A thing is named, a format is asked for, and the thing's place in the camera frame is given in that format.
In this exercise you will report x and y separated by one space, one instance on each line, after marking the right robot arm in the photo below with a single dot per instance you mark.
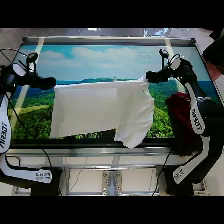
197 117

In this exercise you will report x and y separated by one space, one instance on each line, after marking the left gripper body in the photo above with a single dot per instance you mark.
45 83

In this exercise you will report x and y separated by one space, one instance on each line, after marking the dark red garment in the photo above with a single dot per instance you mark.
178 113

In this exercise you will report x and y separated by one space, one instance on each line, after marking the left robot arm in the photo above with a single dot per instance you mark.
4 128

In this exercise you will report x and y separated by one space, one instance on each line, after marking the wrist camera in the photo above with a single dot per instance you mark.
163 54
32 58

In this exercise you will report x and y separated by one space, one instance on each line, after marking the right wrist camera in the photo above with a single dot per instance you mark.
163 54

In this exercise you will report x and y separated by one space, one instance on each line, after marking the black garment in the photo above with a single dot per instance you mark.
215 50

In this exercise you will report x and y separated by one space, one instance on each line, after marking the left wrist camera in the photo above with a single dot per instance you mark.
32 58

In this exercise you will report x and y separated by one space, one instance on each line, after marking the white shirt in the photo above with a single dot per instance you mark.
100 110

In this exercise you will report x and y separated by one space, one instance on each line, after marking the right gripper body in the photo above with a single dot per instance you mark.
157 76

